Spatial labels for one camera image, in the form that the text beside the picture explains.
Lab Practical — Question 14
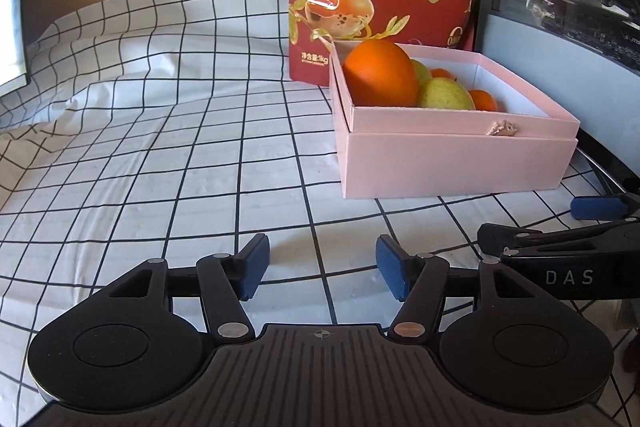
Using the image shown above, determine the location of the large mandarin orange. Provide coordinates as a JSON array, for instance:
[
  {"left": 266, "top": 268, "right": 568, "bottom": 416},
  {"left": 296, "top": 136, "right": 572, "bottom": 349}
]
[{"left": 467, "top": 90, "right": 501, "bottom": 112}]

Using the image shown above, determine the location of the large smooth orange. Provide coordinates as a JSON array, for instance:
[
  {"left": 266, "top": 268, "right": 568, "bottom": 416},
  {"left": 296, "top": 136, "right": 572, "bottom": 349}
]
[{"left": 342, "top": 40, "right": 420, "bottom": 108}]

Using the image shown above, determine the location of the green pear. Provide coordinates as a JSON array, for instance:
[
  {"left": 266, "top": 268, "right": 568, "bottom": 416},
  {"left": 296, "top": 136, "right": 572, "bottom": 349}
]
[
  {"left": 416, "top": 77, "right": 476, "bottom": 110},
  {"left": 410, "top": 59, "right": 433, "bottom": 90}
]

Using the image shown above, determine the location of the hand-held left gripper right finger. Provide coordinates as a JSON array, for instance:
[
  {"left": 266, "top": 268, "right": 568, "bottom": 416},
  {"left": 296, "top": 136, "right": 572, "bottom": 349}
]
[{"left": 375, "top": 234, "right": 548, "bottom": 342}]

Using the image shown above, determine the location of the pink cardboard box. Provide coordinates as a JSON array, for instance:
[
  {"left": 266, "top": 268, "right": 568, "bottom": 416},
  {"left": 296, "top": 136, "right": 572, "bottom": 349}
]
[{"left": 328, "top": 40, "right": 581, "bottom": 200}]

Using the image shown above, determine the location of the glass-sided computer case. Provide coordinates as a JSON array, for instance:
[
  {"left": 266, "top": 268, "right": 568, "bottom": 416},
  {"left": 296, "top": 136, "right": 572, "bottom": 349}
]
[{"left": 470, "top": 0, "right": 640, "bottom": 200}]

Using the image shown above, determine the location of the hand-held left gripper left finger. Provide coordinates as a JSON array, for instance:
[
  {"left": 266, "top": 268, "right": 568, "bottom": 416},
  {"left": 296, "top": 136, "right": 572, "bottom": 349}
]
[{"left": 102, "top": 233, "right": 271, "bottom": 342}]

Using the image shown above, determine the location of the black-and-white checkered tablecloth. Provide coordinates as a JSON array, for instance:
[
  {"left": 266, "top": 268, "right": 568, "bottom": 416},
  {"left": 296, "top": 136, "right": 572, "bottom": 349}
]
[{"left": 0, "top": 0, "right": 640, "bottom": 413}]

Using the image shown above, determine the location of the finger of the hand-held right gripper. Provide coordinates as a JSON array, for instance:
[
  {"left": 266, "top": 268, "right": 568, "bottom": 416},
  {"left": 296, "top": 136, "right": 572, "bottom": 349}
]
[
  {"left": 476, "top": 222, "right": 640, "bottom": 264},
  {"left": 570, "top": 193, "right": 640, "bottom": 222}
]

